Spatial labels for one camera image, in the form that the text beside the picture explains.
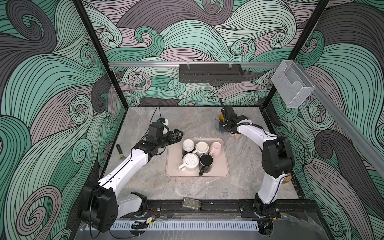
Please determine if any white ribbed mug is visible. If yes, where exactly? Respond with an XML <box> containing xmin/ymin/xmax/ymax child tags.
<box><xmin>179</xmin><ymin>153</ymin><xmax>199</xmax><ymax>172</ymax></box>

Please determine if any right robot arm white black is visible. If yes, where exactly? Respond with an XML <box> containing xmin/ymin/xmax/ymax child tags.
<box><xmin>220</xmin><ymin>103</ymin><xmax>295</xmax><ymax>215</ymax></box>

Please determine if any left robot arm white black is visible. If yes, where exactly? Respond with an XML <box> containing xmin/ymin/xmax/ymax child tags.
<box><xmin>79</xmin><ymin>129</ymin><xmax>184</xmax><ymax>233</ymax></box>

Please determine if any black white upside-down mug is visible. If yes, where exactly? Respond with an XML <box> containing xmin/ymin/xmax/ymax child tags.
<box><xmin>182</xmin><ymin>139</ymin><xmax>195</xmax><ymax>155</ymax></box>

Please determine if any cream upside-down mug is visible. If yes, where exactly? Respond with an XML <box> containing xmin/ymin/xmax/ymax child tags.
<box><xmin>193</xmin><ymin>141</ymin><xmax>210</xmax><ymax>156</ymax></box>

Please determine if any pink upside-down mug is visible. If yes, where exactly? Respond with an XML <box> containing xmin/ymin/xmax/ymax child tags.
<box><xmin>209</xmin><ymin>142</ymin><xmax>222</xmax><ymax>159</ymax></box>

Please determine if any pink tray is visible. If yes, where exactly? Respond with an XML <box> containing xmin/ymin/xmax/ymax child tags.
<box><xmin>164</xmin><ymin>137</ymin><xmax>230</xmax><ymax>178</ymax></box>

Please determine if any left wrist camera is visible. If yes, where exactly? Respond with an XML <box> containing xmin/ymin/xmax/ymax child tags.
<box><xmin>148</xmin><ymin>118</ymin><xmax>169</xmax><ymax>139</ymax></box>

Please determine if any clear plastic wall bin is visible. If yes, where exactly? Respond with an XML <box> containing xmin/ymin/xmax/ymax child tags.
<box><xmin>272</xmin><ymin>60</ymin><xmax>315</xmax><ymax>109</ymax></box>

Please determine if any black wall shelf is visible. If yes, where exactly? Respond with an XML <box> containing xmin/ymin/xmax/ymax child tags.
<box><xmin>179</xmin><ymin>64</ymin><xmax>244</xmax><ymax>84</ymax></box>

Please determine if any aluminium wall rail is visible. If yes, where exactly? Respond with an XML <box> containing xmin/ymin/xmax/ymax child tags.
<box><xmin>108</xmin><ymin>61</ymin><xmax>281</xmax><ymax>68</ymax></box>

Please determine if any white slotted cable duct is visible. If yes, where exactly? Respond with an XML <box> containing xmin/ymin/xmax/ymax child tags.
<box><xmin>84</xmin><ymin>220</ymin><xmax>260</xmax><ymax>232</ymax></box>

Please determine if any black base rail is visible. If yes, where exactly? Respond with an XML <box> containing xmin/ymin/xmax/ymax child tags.
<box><xmin>80</xmin><ymin>199</ymin><xmax>319</xmax><ymax>220</ymax></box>

